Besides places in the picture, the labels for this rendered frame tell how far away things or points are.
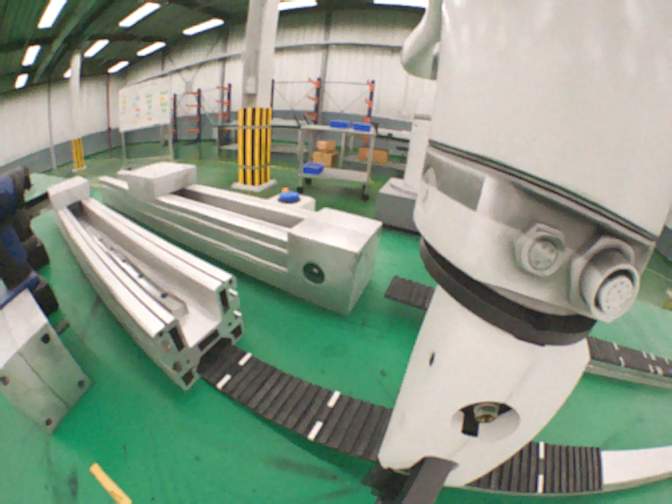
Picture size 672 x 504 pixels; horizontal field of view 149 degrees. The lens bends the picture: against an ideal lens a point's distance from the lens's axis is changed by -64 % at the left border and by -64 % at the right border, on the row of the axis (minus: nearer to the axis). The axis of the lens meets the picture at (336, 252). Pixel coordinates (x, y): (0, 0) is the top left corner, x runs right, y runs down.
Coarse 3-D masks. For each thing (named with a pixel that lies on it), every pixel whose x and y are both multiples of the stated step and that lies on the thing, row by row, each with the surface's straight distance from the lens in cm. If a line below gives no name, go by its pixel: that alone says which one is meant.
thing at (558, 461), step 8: (552, 448) 29; (560, 448) 30; (552, 456) 29; (560, 456) 29; (552, 464) 29; (560, 464) 29; (552, 472) 28; (560, 472) 29; (552, 480) 28; (560, 480) 29; (552, 488) 28; (560, 488) 28
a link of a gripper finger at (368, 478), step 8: (368, 472) 18; (376, 472) 17; (392, 472) 16; (368, 480) 19; (392, 480) 15; (400, 480) 16; (384, 488) 15; (392, 488) 15; (400, 488) 15; (376, 496) 20; (384, 496) 14
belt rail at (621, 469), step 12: (612, 456) 36; (624, 456) 39; (636, 456) 41; (648, 456) 44; (660, 456) 47; (612, 468) 36; (624, 468) 38; (636, 468) 40; (648, 468) 43; (660, 468) 46; (612, 480) 35; (624, 480) 37; (636, 480) 41; (648, 480) 46; (492, 492) 28; (504, 492) 28; (516, 492) 28; (588, 492) 36
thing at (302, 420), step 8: (312, 392) 24; (320, 392) 24; (328, 392) 24; (304, 400) 24; (312, 400) 24; (320, 400) 23; (304, 408) 23; (312, 408) 23; (320, 408) 23; (296, 416) 23; (304, 416) 23; (312, 416) 23; (288, 424) 23; (296, 424) 23; (304, 424) 22; (312, 424) 23; (296, 432) 22; (304, 432) 22
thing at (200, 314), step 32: (64, 224) 60; (96, 224) 62; (128, 224) 44; (96, 256) 38; (128, 256) 44; (160, 256) 32; (192, 256) 30; (96, 288) 45; (128, 288) 28; (160, 288) 31; (192, 288) 28; (224, 288) 25; (128, 320) 29; (160, 320) 23; (192, 320) 28; (224, 320) 27; (160, 352) 24; (192, 352) 26; (192, 384) 28
